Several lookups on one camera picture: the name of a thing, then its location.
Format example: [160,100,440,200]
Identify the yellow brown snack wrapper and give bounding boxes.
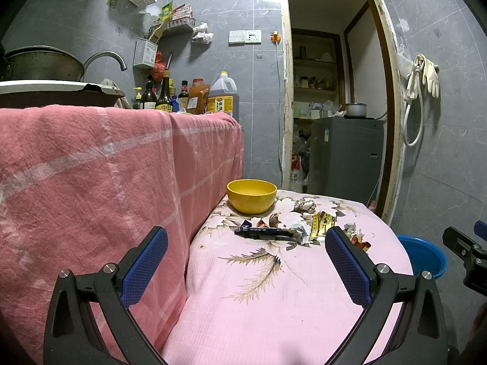
[309,211,337,242]

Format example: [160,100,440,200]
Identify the silver brown wrapper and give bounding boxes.
[293,198,316,214]

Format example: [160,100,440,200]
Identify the red snack wrapper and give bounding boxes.
[241,217,280,228]

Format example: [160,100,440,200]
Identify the dark blue snack wrapper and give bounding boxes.
[234,225,298,242]

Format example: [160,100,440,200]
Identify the blue plastic basin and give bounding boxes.
[397,235,447,279]

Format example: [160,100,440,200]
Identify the grey refrigerator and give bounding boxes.
[307,117,384,205]

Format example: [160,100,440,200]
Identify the red checked cloth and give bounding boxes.
[1,106,244,362]

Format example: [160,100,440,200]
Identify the pink floral tablecloth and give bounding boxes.
[159,190,415,365]

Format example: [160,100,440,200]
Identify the white rubber gloves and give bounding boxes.
[405,54,440,100]

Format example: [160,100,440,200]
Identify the steel pot on refrigerator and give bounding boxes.
[346,102,367,118]

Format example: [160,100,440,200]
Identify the white red sack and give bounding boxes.
[290,154,303,193]

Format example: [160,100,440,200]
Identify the yellow bowl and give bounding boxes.
[227,179,277,215]

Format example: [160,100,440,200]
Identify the dark soy sauce bottle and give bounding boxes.
[155,70,173,113]

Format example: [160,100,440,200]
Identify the large metal pot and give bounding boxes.
[2,45,85,82]

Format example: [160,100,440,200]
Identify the cooking oil jug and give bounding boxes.
[206,71,239,120]

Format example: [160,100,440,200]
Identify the chrome faucet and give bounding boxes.
[82,50,129,82]

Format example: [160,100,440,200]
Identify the wooden door frame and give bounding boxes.
[280,0,405,226]

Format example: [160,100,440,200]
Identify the wall socket panel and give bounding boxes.
[228,30,262,45]

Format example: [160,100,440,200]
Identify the wall spice shelf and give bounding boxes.
[148,2,196,40]

